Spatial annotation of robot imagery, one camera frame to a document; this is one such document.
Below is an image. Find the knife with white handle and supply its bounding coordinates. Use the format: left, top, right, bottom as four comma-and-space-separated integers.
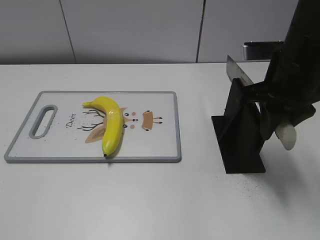
226, 55, 297, 151

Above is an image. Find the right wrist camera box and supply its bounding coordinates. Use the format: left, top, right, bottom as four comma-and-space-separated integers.
241, 41, 284, 61

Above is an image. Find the black knife stand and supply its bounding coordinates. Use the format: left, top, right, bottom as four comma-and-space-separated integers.
211, 78, 266, 174

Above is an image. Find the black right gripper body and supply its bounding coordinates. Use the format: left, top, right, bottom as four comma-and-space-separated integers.
264, 47, 320, 127

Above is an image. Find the yellow plastic banana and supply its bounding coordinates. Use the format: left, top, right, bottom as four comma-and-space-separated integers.
82, 96, 124, 157

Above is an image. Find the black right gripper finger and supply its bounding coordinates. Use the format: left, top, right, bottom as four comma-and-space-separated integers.
259, 104, 280, 141
242, 81, 269, 102

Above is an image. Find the white cutting board grey rim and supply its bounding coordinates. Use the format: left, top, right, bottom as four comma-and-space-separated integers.
4, 91, 181, 163

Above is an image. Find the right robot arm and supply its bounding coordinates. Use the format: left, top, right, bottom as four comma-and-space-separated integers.
244, 0, 320, 140

